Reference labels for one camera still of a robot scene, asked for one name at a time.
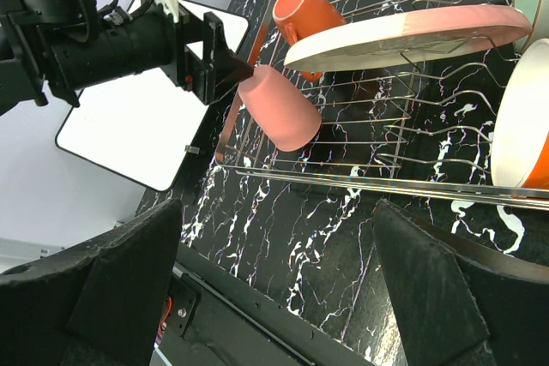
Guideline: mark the white board with black rim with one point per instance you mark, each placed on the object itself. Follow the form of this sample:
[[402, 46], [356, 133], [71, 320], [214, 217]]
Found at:
[[141, 127]]

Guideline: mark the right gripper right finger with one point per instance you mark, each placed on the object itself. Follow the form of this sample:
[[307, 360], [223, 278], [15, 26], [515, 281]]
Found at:
[[457, 302]]

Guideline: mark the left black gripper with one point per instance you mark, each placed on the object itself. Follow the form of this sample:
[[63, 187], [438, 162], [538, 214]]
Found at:
[[203, 63]]

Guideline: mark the orange and white bowl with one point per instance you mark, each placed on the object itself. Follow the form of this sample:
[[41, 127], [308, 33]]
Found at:
[[519, 153]]

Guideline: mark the metal wire dish rack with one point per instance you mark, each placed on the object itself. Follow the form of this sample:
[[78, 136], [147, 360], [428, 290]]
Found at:
[[409, 130]]

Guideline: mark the pink cream floral plate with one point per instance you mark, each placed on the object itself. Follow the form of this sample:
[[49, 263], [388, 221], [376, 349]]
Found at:
[[409, 37]]

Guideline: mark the pink plastic cup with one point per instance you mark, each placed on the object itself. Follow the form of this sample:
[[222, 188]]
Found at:
[[280, 109]]

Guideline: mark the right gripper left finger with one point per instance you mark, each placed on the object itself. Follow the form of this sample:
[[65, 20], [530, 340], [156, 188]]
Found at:
[[96, 303]]

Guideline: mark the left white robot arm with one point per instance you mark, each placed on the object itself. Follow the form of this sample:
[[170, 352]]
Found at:
[[59, 47]]

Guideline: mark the orange mug white inside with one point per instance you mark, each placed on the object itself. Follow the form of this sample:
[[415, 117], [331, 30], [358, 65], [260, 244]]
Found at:
[[299, 19]]

